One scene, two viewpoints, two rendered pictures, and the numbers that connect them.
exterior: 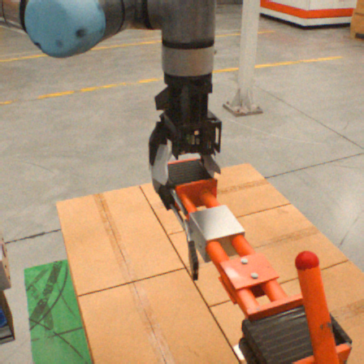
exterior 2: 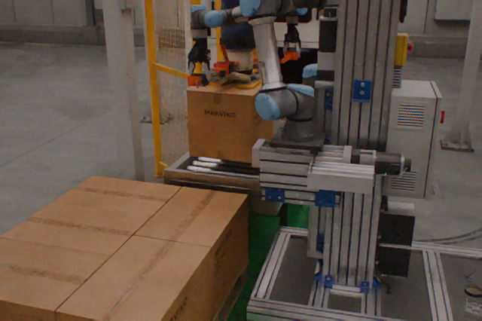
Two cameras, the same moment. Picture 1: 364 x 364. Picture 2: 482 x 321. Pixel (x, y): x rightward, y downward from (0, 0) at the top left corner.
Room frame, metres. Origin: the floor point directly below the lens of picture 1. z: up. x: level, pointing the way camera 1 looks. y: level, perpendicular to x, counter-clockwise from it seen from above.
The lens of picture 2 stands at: (2.43, 1.71, 1.73)
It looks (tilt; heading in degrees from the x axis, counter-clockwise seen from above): 20 degrees down; 218
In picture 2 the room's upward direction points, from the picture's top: straight up
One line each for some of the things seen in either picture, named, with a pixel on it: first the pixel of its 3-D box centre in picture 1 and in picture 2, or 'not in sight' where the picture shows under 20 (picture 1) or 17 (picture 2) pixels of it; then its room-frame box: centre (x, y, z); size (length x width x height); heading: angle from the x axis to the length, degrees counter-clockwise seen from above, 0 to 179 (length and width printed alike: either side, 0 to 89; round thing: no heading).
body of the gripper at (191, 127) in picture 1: (188, 112); (200, 50); (0.57, -0.02, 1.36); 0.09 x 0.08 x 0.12; 19
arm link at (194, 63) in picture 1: (189, 58); (199, 33); (0.58, -0.02, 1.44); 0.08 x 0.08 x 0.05
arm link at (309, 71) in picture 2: not in sight; (315, 77); (0.16, 0.40, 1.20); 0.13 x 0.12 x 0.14; 145
